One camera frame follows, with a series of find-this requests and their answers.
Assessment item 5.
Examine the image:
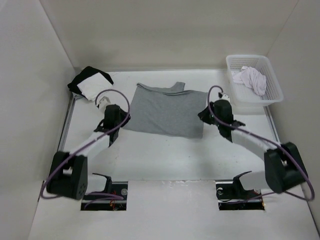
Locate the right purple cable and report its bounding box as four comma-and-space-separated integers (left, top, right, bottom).
206, 85, 316, 202

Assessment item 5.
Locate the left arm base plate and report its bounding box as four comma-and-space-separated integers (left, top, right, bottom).
82, 181, 129, 204

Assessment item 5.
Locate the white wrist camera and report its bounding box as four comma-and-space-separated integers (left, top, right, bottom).
218, 92, 230, 102
96, 96, 111, 111

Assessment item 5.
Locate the purple cable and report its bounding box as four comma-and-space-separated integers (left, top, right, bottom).
206, 85, 316, 202
41, 89, 132, 208

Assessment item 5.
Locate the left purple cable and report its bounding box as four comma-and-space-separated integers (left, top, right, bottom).
41, 89, 132, 208

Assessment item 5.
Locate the metal table rail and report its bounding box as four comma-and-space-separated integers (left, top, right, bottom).
264, 106, 293, 179
56, 93, 76, 152

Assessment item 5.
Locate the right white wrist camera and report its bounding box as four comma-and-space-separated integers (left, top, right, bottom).
218, 92, 230, 102

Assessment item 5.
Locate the grey tank top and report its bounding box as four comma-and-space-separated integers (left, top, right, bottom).
123, 82, 207, 139

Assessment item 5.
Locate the right metal table rail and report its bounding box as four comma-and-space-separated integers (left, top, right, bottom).
264, 106, 293, 179

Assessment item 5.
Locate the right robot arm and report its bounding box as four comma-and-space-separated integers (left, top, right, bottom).
197, 99, 310, 198

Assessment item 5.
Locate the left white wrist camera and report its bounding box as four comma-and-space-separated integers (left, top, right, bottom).
96, 96, 111, 111

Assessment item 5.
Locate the light pink tank top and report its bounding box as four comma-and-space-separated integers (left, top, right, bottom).
232, 66, 267, 96

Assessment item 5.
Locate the white plastic basket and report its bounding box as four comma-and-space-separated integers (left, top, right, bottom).
225, 54, 284, 107

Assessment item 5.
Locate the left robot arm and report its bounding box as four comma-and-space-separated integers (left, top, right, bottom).
40, 104, 131, 200

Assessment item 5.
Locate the folded white tank top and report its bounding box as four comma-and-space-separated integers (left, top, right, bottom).
77, 72, 113, 101

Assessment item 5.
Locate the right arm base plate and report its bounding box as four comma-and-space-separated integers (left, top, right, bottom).
216, 182, 261, 202

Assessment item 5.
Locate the folded black tank top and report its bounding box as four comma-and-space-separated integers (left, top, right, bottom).
67, 66, 114, 97

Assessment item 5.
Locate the left metal table rail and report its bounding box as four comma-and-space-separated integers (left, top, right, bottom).
56, 93, 76, 152

